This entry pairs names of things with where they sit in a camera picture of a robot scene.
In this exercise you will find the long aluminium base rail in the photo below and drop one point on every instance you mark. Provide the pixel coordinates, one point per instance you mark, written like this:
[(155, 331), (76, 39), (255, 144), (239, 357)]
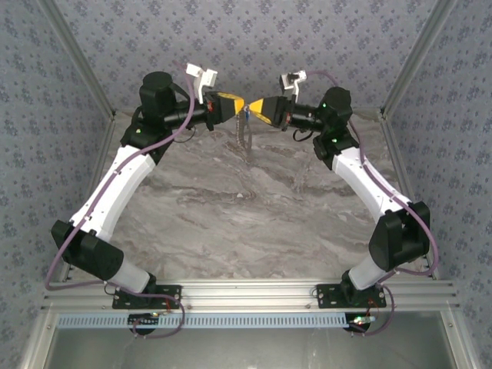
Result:
[(246, 294)]

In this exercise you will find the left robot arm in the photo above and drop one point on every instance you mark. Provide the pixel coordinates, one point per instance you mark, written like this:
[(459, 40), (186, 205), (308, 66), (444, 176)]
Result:
[(115, 184)]

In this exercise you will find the aluminium frame bar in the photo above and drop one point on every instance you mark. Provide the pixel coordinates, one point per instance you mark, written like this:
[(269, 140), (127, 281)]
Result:
[(36, 342), (461, 342)]

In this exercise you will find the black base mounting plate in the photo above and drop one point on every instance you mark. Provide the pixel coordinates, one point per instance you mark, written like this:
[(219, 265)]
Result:
[(169, 292), (326, 294)]

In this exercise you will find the small circuit board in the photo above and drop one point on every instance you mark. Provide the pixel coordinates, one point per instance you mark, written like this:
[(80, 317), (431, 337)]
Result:
[(361, 321)]

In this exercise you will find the metal keyring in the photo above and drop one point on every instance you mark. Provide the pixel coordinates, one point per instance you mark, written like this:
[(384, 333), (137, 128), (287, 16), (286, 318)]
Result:
[(241, 130)]

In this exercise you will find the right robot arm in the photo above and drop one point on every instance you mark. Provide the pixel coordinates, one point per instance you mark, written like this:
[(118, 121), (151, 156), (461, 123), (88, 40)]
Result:
[(365, 180)]

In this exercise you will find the grey metal panel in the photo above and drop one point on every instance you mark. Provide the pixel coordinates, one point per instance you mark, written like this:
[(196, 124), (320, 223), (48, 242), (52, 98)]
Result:
[(246, 350)]

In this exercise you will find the aluminium frame post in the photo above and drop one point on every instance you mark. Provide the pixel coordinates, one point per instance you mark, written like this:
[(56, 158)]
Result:
[(419, 57), (77, 57)]

